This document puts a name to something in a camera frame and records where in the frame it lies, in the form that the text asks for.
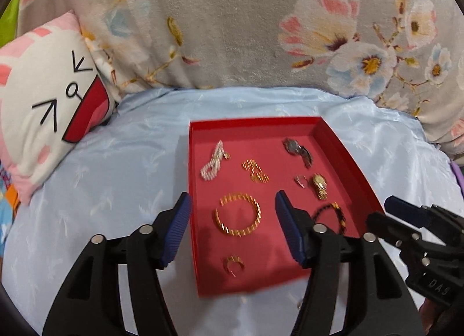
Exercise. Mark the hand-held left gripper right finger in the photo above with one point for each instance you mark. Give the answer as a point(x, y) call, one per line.
point(290, 227)

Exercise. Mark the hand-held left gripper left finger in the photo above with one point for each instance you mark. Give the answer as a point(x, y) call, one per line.
point(174, 231)

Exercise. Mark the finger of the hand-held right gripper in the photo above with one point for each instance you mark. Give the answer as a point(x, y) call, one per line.
point(402, 207)
point(388, 229)

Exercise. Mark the gold bangle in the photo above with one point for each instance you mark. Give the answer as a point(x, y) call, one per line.
point(217, 218)

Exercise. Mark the gold wristwatch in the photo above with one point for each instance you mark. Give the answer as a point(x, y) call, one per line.
point(319, 181)

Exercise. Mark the silver wristwatch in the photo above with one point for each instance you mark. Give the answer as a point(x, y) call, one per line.
point(292, 145)

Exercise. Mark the red cardboard box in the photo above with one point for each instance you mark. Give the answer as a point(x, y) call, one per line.
point(268, 140)

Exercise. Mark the purple cloth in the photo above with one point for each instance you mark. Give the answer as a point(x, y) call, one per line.
point(457, 173)

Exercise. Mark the blue palm print sheet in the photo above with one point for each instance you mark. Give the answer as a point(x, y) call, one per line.
point(127, 162)

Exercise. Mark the colourful cartoon blanket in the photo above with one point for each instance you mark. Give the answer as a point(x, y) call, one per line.
point(5, 191)

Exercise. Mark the pink cat face pillow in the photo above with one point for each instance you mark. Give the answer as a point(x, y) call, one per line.
point(36, 78)

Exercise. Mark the grey floral blanket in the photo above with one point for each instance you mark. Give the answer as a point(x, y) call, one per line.
point(235, 24)

